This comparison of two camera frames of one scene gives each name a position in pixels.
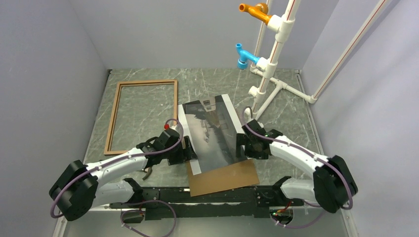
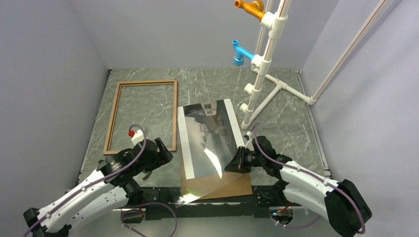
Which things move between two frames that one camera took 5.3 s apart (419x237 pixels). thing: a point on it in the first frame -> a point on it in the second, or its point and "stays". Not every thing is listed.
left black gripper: [186, 154] -> [160, 159]
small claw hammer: [149, 170] stays
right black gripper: [243, 139] -> [235, 165]
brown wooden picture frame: [108, 138] stays
